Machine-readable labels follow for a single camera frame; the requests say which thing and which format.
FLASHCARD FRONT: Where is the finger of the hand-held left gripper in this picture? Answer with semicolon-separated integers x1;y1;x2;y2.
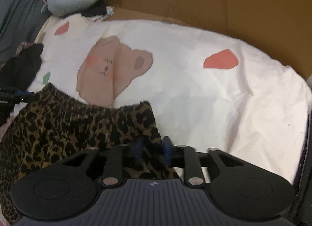
0;86;37;103

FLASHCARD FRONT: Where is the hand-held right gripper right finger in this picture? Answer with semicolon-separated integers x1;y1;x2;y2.
161;136;245;187

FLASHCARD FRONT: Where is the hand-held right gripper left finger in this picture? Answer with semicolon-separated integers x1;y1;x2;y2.
58;141;145;188

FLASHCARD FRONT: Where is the leopard print skirt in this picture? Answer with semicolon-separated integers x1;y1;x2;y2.
0;83;181;225

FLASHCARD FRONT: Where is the black garment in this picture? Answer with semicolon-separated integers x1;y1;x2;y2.
0;44;44;92

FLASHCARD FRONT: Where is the paisley patterned garment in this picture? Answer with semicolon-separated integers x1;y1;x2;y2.
0;41;33;68

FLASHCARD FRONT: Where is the bear print blanket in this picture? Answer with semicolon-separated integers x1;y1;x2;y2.
27;7;312;185

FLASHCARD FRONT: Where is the pastel patterned cloth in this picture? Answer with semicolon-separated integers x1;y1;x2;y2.
85;5;115;23

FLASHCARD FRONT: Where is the black cloth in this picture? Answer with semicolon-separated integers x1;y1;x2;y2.
60;0;108;18

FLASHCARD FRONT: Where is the brown cardboard sheet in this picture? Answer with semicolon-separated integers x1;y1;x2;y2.
84;0;312;80

